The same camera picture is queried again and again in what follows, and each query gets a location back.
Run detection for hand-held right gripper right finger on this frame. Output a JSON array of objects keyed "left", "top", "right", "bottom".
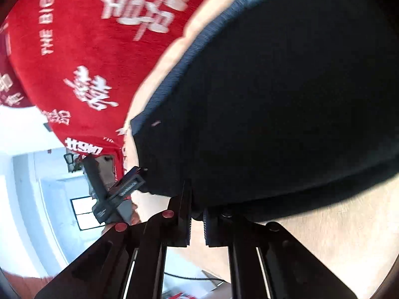
[{"left": 202, "top": 207, "right": 359, "bottom": 299}]

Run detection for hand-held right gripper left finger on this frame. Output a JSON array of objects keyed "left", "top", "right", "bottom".
[{"left": 34, "top": 180, "right": 193, "bottom": 299}]

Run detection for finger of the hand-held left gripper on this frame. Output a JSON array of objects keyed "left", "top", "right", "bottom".
[{"left": 107, "top": 166, "right": 147, "bottom": 202}]

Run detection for dark navy pants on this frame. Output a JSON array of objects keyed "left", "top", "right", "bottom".
[{"left": 129, "top": 0, "right": 399, "bottom": 222}]

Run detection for dark framed window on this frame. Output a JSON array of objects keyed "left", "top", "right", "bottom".
[{"left": 71, "top": 197, "right": 105, "bottom": 232}]

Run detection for red printed blanket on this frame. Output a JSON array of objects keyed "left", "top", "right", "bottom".
[{"left": 0, "top": 0, "right": 228, "bottom": 175}]

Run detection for beige bed sheet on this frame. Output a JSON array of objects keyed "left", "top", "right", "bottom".
[{"left": 125, "top": 0, "right": 399, "bottom": 299}]

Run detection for red printed pillow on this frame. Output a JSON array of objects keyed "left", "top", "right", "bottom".
[{"left": 0, "top": 22, "right": 32, "bottom": 110}]

